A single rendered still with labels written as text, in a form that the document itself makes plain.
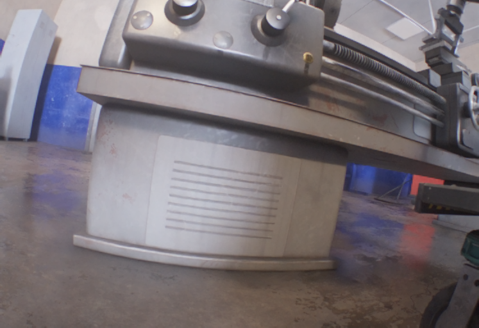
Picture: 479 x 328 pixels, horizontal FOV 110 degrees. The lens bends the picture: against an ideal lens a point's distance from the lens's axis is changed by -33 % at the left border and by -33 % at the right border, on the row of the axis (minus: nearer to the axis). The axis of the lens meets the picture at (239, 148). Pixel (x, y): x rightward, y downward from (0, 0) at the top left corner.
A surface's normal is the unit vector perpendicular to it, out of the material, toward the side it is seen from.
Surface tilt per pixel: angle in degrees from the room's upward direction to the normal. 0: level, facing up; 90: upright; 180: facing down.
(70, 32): 90
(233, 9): 90
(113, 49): 90
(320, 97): 90
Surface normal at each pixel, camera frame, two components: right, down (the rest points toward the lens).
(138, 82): 0.22, 0.00
